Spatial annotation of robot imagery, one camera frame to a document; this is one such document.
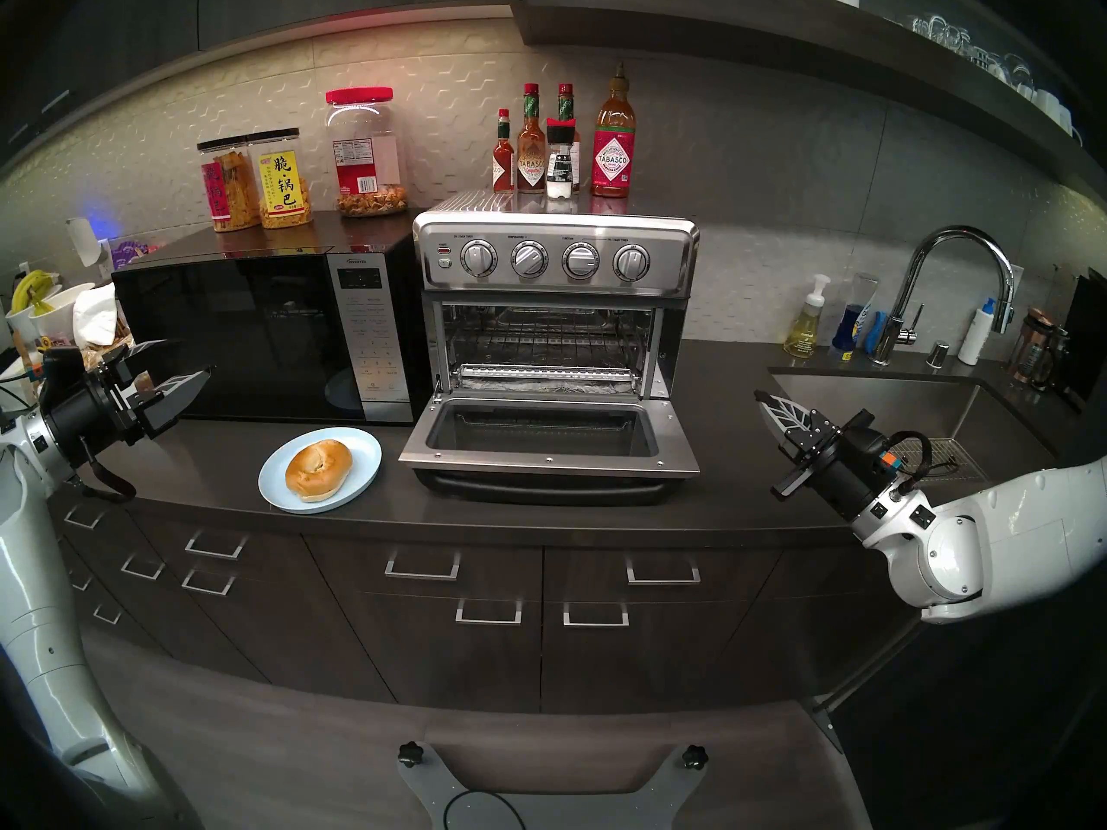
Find white paper napkin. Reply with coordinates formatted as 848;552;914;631
72;284;122;347

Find dark upper cabinet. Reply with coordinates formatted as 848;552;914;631
0;0;524;172

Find blue dish soap bottle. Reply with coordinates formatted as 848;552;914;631
832;273;880;354

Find small red hot sauce bottle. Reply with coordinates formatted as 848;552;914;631
492;109;516;193

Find large Tabasco sauce bottle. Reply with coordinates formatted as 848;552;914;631
592;66;637;200

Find green neck hot sauce bottle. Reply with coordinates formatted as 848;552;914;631
556;83;582;191
517;83;547;194

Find glass oven door with handle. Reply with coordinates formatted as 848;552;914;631
398;393;701;505

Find wire sink grid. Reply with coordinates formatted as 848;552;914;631
891;437;991;488

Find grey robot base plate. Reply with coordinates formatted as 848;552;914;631
398;740;710;830

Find yellow label snack jar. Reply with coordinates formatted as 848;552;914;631
249;128;314;230

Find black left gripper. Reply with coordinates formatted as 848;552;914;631
39;340;214;466

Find white bottle blue cap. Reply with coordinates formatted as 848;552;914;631
958;297;998;367

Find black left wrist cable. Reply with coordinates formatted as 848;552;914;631
74;452;139;502

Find black cap salt shaker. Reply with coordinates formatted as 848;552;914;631
545;119;575;201

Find stainless steel sink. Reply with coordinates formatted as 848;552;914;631
770;368;1060;492

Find dark lower cabinet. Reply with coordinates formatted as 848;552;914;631
43;491;935;717

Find oven wire rack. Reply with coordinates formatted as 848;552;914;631
457;329;648;385

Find yellow hand soap dispenser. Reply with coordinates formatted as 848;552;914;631
784;273;831;360

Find dark wall shelf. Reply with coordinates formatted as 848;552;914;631
515;0;1107;207

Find golden bagel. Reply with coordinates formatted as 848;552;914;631
285;439;355;503

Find glass french press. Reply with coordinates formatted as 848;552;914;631
1010;308;1073;393

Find dark cabinet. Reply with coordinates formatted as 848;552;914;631
43;491;935;717
0;0;524;172

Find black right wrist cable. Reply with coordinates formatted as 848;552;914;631
873;431;957;496

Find black microwave oven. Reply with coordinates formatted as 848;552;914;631
112;236;431;425

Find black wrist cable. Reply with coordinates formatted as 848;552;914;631
74;452;139;502
873;431;957;496

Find stainless steel toaster oven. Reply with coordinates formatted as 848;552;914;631
413;188;700;403

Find yellow bananas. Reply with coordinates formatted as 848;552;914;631
10;271;63;315

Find black coffee machine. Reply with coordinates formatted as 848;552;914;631
1064;268;1107;405

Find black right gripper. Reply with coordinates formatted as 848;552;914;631
755;392;900;522

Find red lid plastic snack jar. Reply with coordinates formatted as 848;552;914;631
325;87;409;218

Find light blue plate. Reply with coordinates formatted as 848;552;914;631
258;427;383;515

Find red label snack jar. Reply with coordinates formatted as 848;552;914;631
197;138;260;233

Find chrome gooseneck faucet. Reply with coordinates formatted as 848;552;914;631
873;225;1017;367

